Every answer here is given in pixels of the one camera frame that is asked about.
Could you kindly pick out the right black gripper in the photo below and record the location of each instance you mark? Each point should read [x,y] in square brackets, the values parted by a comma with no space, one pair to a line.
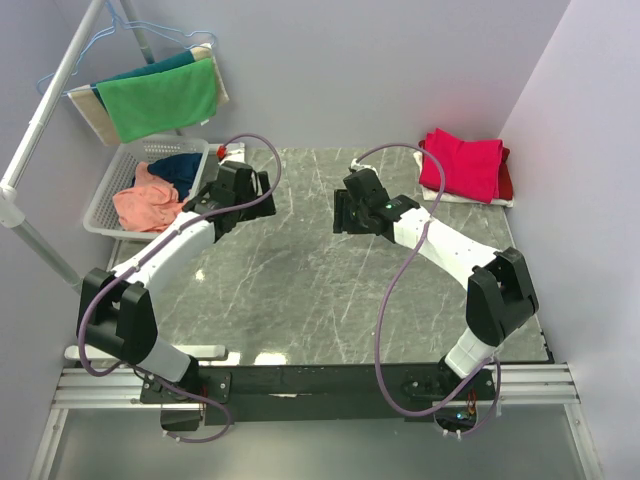
[341,205]

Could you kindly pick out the salmon pink t shirt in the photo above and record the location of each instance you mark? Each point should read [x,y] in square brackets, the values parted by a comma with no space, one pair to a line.
[150,205]

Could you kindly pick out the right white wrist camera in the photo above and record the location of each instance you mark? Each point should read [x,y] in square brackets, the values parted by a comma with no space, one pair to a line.
[356,165]

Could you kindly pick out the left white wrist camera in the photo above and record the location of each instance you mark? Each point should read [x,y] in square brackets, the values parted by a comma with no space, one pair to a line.
[231,152]

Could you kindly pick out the folded magenta t shirt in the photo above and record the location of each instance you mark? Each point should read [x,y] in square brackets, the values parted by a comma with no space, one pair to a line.
[471,168]

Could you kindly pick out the white plastic laundry basket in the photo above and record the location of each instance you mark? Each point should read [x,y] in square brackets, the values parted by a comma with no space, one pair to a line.
[101,216]

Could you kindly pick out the black base beam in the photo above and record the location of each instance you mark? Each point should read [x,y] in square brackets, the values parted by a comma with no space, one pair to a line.
[328,392]

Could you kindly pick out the white clothes rack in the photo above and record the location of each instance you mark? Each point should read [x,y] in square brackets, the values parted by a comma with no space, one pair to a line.
[54,162]

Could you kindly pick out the blue wire hanger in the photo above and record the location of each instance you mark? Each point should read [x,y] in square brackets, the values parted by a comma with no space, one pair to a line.
[126,19]

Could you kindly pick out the teal towel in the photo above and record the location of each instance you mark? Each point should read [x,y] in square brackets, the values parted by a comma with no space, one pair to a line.
[150,67]

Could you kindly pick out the navy blue t shirt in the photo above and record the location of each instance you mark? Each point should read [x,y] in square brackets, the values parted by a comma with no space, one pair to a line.
[179,170]

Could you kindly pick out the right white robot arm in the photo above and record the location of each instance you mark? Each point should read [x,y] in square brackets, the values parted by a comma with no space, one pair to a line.
[500,294]

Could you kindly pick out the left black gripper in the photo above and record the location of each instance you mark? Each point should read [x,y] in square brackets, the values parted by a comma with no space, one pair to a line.
[265,208]

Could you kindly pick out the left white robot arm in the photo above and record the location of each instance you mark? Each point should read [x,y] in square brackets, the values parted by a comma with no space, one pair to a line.
[116,313]

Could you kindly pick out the green towel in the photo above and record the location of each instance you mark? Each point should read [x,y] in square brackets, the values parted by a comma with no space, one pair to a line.
[173,99]

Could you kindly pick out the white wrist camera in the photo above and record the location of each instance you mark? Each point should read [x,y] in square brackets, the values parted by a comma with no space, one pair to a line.
[231,152]
[356,165]

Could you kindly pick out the beige towel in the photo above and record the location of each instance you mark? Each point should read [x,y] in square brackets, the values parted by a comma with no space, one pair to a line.
[96,116]

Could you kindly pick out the aluminium rail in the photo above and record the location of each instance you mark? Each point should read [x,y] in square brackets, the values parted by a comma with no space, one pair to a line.
[522,385]

